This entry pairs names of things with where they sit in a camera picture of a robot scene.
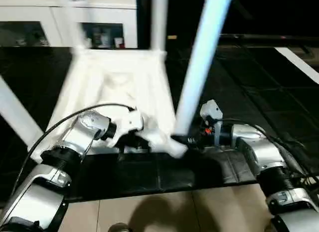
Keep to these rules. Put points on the white plastic table leg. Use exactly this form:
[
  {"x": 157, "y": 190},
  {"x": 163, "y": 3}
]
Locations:
[
  {"x": 159, "y": 22},
  {"x": 74, "y": 30},
  {"x": 15, "y": 109},
  {"x": 199, "y": 67}
]

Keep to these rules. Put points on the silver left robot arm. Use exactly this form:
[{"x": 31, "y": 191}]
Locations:
[{"x": 49, "y": 182}]

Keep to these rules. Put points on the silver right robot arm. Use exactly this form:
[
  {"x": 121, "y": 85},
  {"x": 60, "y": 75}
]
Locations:
[{"x": 269, "y": 152}]

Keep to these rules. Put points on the black mat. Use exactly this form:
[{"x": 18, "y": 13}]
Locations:
[{"x": 249, "y": 104}]

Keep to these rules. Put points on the dark rounded foot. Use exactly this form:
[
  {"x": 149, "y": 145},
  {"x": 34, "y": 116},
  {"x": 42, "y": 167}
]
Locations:
[{"x": 119, "y": 227}]

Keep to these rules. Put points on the white flat board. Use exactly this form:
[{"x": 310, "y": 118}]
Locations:
[{"x": 296, "y": 62}]

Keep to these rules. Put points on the black box gold label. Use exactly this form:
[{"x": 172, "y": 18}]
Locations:
[{"x": 177, "y": 17}]

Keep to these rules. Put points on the white cabinet glass doors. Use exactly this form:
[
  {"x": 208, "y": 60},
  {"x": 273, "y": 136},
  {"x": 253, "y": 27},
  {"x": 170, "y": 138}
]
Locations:
[{"x": 37, "y": 15}]

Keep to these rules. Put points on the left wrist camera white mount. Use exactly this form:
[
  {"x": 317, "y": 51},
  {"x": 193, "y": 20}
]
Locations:
[{"x": 129, "y": 124}]

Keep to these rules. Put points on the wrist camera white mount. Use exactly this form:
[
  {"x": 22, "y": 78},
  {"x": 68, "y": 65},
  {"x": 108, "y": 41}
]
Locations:
[
  {"x": 129, "y": 124},
  {"x": 211, "y": 109}
]

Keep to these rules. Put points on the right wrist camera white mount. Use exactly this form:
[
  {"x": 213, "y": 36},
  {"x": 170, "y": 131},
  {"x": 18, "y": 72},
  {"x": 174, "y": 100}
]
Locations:
[{"x": 211, "y": 109}]

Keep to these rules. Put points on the silver metal rail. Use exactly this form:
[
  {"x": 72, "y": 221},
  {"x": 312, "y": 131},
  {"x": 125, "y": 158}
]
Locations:
[{"x": 274, "y": 37}]

